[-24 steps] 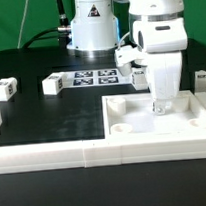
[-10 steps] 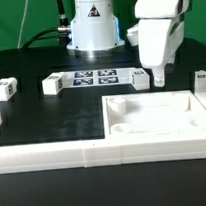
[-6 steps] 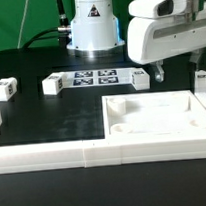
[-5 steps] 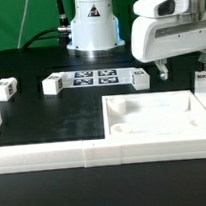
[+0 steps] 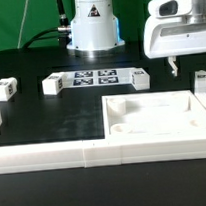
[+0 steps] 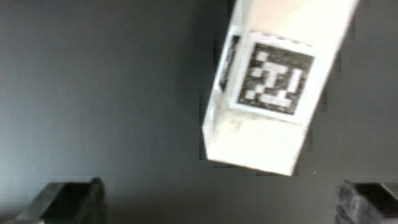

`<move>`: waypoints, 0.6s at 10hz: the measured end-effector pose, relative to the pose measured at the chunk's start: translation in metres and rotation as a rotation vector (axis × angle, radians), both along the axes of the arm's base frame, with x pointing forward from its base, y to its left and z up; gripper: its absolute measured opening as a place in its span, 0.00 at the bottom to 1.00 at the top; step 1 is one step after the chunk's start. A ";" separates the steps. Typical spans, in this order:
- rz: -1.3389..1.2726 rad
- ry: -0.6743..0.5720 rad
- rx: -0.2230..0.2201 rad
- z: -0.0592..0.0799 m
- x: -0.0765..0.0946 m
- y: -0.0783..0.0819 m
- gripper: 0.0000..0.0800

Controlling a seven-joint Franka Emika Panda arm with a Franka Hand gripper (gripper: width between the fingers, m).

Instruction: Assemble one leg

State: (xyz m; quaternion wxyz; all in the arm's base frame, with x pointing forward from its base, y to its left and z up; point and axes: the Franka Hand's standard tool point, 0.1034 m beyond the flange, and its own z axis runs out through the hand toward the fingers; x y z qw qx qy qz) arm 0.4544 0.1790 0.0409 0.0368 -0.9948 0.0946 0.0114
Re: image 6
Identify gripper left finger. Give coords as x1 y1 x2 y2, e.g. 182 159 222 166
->
15 178 106 224

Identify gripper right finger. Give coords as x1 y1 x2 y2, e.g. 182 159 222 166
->
334 181 398 224

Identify white table leg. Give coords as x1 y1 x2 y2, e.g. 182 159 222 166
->
202 0 360 175

